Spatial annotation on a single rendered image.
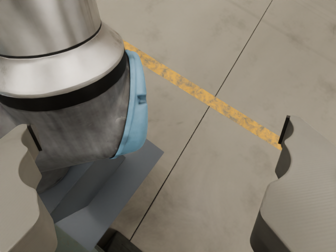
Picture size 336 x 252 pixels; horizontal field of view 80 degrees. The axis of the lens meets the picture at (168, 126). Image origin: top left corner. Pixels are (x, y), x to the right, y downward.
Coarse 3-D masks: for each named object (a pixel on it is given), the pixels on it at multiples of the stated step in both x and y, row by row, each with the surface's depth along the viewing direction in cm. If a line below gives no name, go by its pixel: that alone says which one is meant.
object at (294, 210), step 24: (288, 120) 10; (288, 144) 8; (312, 144) 8; (288, 168) 7; (312, 168) 7; (288, 192) 6; (312, 192) 6; (264, 216) 5; (288, 216) 5; (312, 216) 5; (264, 240) 5; (288, 240) 5; (312, 240) 5
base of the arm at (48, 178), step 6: (60, 168) 34; (66, 168) 36; (42, 174) 31; (48, 174) 32; (54, 174) 33; (60, 174) 34; (42, 180) 32; (48, 180) 33; (54, 180) 34; (42, 186) 33; (48, 186) 34
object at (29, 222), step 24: (0, 144) 9; (24, 144) 9; (0, 168) 7; (24, 168) 8; (0, 192) 6; (24, 192) 6; (0, 216) 6; (24, 216) 6; (48, 216) 7; (0, 240) 5; (24, 240) 5; (48, 240) 6
